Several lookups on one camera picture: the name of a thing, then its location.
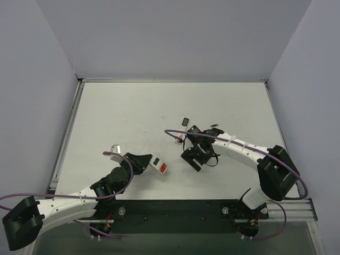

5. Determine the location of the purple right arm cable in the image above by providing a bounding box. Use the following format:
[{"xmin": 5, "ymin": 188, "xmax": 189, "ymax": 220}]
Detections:
[{"xmin": 164, "ymin": 129, "xmax": 309, "ymax": 241}]

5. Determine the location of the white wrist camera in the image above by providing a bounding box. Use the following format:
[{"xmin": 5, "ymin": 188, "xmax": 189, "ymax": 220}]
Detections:
[
  {"xmin": 109, "ymin": 144, "xmax": 123, "ymax": 163},
  {"xmin": 175, "ymin": 133, "xmax": 186, "ymax": 145}
]

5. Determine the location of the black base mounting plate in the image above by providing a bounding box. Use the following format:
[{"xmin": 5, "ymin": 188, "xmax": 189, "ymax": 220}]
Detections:
[{"xmin": 88, "ymin": 199, "xmax": 269, "ymax": 234}]

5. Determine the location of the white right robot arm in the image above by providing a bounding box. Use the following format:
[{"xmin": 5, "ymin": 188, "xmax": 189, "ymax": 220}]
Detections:
[{"xmin": 181, "ymin": 125, "xmax": 300, "ymax": 210}]

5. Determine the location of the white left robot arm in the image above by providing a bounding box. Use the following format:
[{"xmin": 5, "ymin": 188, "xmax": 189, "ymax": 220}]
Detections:
[{"xmin": 2, "ymin": 151, "xmax": 153, "ymax": 251}]

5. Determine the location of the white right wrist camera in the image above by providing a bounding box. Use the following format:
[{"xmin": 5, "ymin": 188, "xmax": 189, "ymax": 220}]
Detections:
[{"xmin": 175, "ymin": 133, "xmax": 186, "ymax": 145}]

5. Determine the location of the aluminium rail frame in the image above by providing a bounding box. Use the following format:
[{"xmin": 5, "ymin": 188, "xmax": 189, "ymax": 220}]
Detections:
[{"xmin": 21, "ymin": 78, "xmax": 319, "ymax": 255}]

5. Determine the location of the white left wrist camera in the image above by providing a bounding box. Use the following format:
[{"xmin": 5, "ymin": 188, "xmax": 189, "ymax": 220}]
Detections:
[{"xmin": 109, "ymin": 144, "xmax": 123, "ymax": 163}]

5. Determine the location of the white remote with red keypad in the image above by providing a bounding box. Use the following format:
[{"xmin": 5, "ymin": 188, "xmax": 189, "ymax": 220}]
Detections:
[{"xmin": 148, "ymin": 156, "xmax": 168, "ymax": 174}]

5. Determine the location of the slim white remote with display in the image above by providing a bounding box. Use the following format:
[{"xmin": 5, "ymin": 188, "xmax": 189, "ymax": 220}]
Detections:
[{"xmin": 179, "ymin": 117, "xmax": 190, "ymax": 131}]

